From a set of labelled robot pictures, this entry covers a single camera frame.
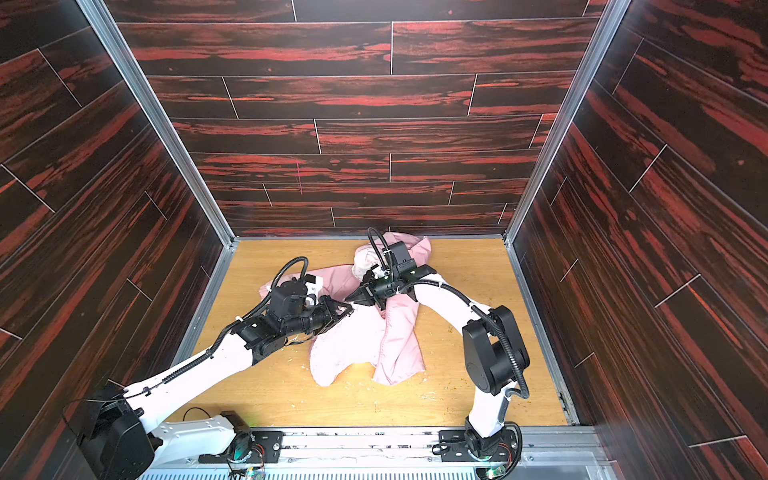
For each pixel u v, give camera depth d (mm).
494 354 474
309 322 652
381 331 916
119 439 388
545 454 734
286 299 574
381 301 768
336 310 732
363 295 747
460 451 730
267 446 737
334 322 691
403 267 704
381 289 748
